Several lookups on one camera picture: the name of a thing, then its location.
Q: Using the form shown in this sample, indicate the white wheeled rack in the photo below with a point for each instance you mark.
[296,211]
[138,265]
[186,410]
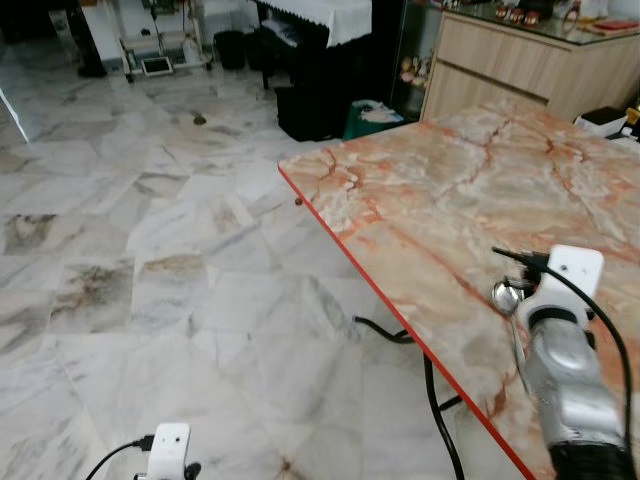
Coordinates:
[158,66]

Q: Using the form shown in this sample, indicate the light wooden cabinet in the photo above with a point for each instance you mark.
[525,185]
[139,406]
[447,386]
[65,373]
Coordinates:
[500,65]

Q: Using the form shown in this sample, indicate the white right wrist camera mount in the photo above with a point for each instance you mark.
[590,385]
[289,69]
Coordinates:
[578,272]

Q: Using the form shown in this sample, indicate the green box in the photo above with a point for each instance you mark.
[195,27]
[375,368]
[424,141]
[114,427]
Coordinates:
[365,122]

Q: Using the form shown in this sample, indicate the black bin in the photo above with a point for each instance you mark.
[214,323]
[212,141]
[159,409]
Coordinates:
[231,50]

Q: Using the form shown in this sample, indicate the white lace cloth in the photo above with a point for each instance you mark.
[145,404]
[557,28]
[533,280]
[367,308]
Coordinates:
[335,18]

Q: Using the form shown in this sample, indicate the black piano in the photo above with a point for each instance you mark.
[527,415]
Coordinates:
[310,100]

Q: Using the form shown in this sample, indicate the red tray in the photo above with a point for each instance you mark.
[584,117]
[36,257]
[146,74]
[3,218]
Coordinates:
[614,25]

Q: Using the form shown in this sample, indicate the black stand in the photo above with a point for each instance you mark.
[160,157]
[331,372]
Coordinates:
[85,50]

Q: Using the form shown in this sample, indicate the white open box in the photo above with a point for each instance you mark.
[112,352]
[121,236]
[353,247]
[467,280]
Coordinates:
[600,120]

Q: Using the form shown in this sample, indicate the black metal table frame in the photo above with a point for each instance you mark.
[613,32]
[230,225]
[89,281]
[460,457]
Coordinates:
[432,385]

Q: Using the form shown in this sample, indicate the steel spoon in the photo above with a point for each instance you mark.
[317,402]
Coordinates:
[504,295]

